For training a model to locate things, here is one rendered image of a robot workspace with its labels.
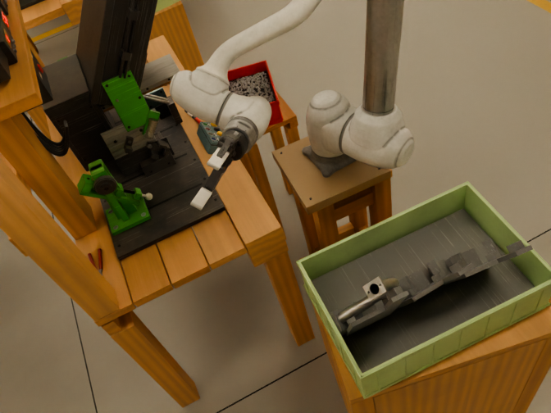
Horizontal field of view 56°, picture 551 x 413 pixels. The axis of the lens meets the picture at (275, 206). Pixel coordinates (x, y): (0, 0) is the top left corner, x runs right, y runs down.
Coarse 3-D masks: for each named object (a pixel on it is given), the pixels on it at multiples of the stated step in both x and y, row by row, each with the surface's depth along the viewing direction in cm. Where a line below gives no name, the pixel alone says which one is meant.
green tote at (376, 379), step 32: (448, 192) 166; (384, 224) 164; (416, 224) 171; (480, 224) 169; (320, 256) 162; (352, 256) 170; (544, 288) 141; (480, 320) 139; (512, 320) 150; (416, 352) 137; (448, 352) 148; (384, 384) 145
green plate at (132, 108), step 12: (108, 84) 189; (120, 84) 190; (132, 84) 192; (108, 96) 191; (120, 96) 192; (132, 96) 194; (120, 108) 194; (132, 108) 196; (144, 108) 198; (132, 120) 198; (144, 120) 200
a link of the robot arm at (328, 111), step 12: (324, 96) 177; (336, 96) 175; (312, 108) 176; (324, 108) 174; (336, 108) 173; (348, 108) 176; (312, 120) 177; (324, 120) 174; (336, 120) 174; (312, 132) 181; (324, 132) 177; (336, 132) 174; (312, 144) 187; (324, 144) 182; (336, 144) 177; (324, 156) 188; (336, 156) 187
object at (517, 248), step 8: (520, 240) 132; (472, 248) 155; (512, 248) 131; (520, 248) 130; (528, 248) 129; (464, 256) 154; (472, 256) 154; (504, 256) 135; (512, 256) 131; (448, 264) 154; (472, 264) 154; (480, 264) 154; (488, 264) 140; (472, 272) 139; (456, 280) 147
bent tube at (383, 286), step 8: (376, 280) 124; (384, 280) 128; (392, 280) 129; (368, 288) 126; (376, 288) 128; (384, 288) 123; (368, 296) 126; (376, 296) 125; (384, 296) 139; (360, 304) 143; (368, 304) 141; (344, 312) 146; (352, 312) 144; (360, 312) 144; (344, 320) 147
